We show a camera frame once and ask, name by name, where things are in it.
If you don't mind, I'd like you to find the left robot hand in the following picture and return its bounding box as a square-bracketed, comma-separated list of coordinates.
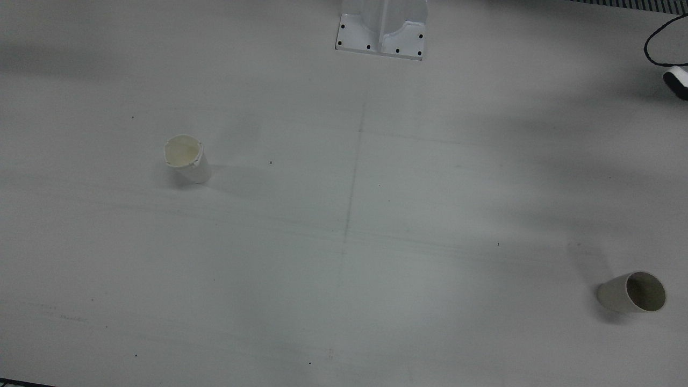
[663, 66, 688, 101]

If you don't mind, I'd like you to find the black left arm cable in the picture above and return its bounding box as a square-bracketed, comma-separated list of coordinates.
[643, 15, 688, 68]

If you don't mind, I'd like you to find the white bolted post base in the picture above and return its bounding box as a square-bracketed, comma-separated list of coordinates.
[335, 0, 429, 61]

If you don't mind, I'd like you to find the beige paper cup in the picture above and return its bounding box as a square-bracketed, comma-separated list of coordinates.
[596, 271, 667, 314]

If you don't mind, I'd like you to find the white paper cup torn rim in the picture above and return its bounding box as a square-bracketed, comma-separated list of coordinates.
[163, 134, 212, 185]

